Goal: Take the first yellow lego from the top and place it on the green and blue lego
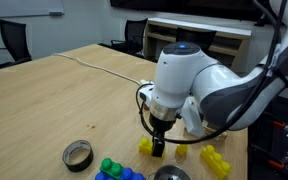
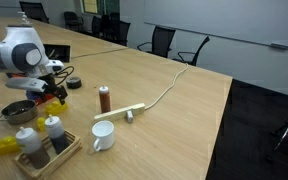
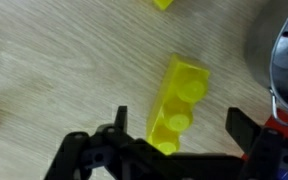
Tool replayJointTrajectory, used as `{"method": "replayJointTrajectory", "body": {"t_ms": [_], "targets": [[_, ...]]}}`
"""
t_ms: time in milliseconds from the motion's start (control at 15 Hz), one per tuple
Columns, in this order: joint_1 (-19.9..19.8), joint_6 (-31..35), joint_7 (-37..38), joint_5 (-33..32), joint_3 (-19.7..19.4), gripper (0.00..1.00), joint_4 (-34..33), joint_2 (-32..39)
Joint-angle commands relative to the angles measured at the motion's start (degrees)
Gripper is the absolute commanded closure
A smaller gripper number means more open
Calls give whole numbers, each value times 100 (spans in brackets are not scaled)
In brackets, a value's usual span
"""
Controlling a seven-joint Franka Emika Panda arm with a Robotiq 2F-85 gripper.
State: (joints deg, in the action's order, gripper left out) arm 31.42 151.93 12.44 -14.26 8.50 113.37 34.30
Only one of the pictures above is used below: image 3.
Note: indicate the yellow three-stud lego brick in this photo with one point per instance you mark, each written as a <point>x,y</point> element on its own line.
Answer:
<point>177,100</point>

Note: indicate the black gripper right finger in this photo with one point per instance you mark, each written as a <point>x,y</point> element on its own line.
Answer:
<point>267,150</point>

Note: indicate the red lego brick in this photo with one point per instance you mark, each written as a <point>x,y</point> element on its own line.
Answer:
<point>282,120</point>

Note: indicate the small yellow lego brick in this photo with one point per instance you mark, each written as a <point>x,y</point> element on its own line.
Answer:
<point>162,2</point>

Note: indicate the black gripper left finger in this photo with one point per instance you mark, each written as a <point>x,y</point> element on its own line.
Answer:
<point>84,156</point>

